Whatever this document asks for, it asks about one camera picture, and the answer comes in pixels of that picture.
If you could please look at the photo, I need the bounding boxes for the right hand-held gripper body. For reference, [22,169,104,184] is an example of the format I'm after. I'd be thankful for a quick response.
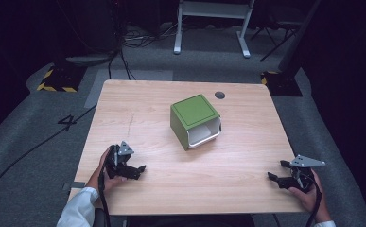
[288,153,327,194]

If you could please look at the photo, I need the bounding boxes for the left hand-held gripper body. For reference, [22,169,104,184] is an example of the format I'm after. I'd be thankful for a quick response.
[105,140,135,180]

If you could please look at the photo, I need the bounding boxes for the person's right hand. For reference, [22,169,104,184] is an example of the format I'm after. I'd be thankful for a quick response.
[288,169,332,223]

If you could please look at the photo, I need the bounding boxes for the person's left hand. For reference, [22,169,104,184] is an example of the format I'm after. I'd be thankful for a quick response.
[85,146,129,194]

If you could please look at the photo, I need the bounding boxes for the grey tape strip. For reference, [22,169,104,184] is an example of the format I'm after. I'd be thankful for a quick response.
[61,181,87,192]

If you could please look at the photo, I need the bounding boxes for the white drawer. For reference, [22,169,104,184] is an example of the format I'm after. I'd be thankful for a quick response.
[185,117,222,149]

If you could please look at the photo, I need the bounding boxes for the green storage box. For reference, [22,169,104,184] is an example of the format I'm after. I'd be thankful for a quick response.
[169,94,221,151]

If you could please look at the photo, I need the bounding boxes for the black tripod stand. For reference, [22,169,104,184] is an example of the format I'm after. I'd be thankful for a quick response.
[250,17,302,62]

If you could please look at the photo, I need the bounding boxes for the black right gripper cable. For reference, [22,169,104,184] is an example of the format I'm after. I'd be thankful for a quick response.
[305,175,323,227]

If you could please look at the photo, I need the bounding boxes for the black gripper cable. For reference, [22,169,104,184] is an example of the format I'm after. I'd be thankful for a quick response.
[97,169,113,227]
[305,175,323,227]

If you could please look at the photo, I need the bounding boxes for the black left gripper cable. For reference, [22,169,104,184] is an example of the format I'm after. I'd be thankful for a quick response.
[97,169,113,227]

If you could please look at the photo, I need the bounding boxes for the black yellow-striped base plate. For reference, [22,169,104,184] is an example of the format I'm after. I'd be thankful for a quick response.
[36,63,88,94]
[260,70,304,97]

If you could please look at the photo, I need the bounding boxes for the long black floor cable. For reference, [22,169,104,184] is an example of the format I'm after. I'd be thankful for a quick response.
[0,104,97,206]

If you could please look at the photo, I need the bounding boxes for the bundle of black floor cables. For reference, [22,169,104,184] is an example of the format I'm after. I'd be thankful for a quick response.
[107,22,184,81]

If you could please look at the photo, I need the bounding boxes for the grey metal post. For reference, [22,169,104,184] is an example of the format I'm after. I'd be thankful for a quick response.
[277,0,322,74]

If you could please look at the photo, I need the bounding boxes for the white metal table frame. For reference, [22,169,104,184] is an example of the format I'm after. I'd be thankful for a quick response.
[173,0,256,59]

